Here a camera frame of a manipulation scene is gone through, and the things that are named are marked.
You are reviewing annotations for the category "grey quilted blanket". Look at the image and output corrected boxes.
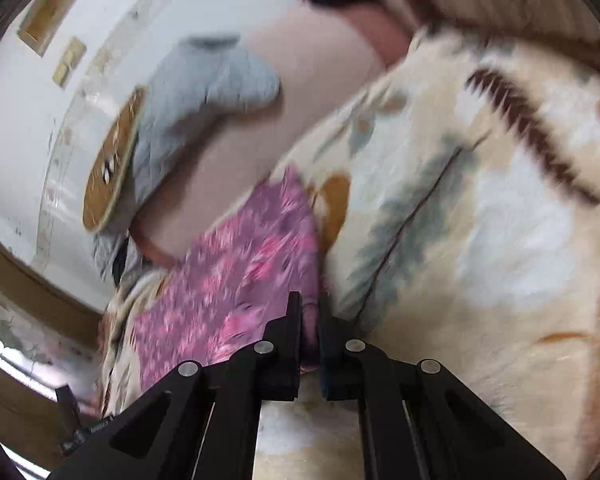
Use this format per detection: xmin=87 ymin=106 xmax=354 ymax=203
xmin=88 ymin=36 xmax=280 ymax=282

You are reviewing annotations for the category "purple floral shirt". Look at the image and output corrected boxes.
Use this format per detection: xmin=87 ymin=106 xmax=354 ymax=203
xmin=132 ymin=167 xmax=318 ymax=390

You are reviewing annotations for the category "wooden window frame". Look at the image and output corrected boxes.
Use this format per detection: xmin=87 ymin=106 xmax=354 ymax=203
xmin=0 ymin=243 xmax=100 ymax=469

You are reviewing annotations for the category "brown embroidered cushion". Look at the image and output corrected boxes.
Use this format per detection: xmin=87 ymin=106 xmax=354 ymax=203
xmin=82 ymin=87 xmax=147 ymax=233

